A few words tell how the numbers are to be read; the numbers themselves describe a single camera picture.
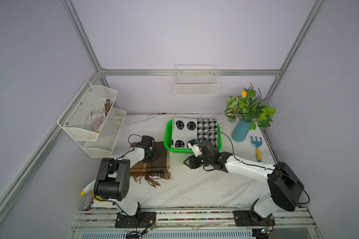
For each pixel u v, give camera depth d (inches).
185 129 37.9
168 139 38.0
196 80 37.6
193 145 30.1
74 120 26.0
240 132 38.9
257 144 40.1
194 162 28.8
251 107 31.5
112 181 18.5
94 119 30.2
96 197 17.4
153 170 34.7
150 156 33.8
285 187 17.3
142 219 28.6
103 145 35.9
